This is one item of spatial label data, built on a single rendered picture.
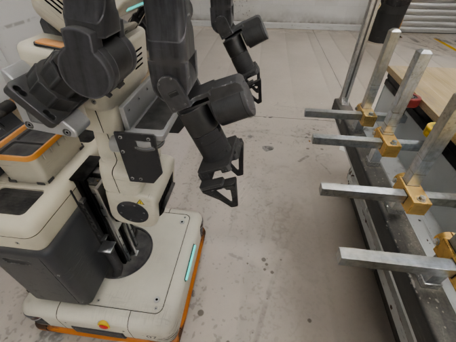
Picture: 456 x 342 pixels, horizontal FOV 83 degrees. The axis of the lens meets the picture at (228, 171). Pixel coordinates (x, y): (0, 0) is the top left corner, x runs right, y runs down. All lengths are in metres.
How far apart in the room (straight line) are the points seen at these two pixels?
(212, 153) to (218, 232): 1.26
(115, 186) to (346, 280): 1.30
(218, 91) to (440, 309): 0.75
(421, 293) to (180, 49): 0.81
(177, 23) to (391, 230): 0.84
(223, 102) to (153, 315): 0.96
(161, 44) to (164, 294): 1.02
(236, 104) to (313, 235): 1.43
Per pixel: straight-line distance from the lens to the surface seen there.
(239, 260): 1.58
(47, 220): 0.93
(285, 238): 1.70
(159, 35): 0.40
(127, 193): 0.84
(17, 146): 1.04
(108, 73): 0.43
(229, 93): 0.42
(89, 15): 0.44
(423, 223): 1.18
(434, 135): 0.87
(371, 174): 1.16
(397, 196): 0.92
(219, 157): 0.47
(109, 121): 0.73
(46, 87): 0.52
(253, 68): 0.84
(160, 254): 1.32
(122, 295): 1.27
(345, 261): 0.67
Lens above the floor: 1.38
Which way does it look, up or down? 41 degrees down
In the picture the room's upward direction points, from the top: straight up
